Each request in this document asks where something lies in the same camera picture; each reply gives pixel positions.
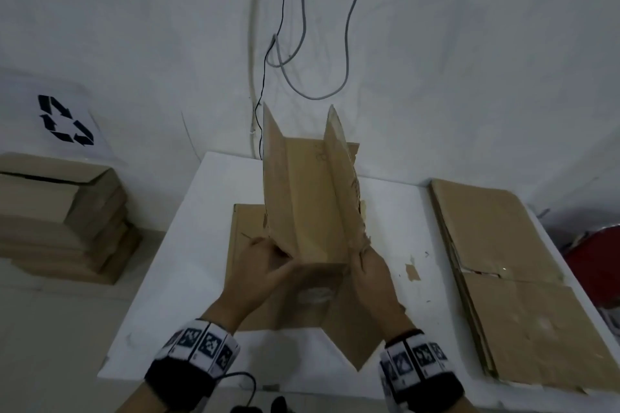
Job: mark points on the person's right hand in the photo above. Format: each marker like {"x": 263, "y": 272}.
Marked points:
{"x": 382, "y": 296}

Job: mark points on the person's left forearm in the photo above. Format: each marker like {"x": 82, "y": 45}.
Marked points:
{"x": 131, "y": 400}

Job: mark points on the white recycling symbol sign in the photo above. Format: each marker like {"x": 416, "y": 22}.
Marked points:
{"x": 63, "y": 83}

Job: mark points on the brown tape scrap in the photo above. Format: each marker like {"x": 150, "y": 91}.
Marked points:
{"x": 412, "y": 273}

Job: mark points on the stack of boxes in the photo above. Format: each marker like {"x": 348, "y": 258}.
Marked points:
{"x": 48, "y": 233}

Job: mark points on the person's left hand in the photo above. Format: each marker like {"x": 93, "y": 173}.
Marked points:
{"x": 252, "y": 282}

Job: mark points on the black marker wrist band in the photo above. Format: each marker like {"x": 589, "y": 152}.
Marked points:
{"x": 174, "y": 379}
{"x": 436, "y": 388}

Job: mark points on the red chair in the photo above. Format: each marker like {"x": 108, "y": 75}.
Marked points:
{"x": 596, "y": 262}

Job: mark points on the white table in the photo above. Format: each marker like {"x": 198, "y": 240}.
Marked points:
{"x": 194, "y": 233}

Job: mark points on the person's black trouser legs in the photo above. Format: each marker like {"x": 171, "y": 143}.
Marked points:
{"x": 278, "y": 405}

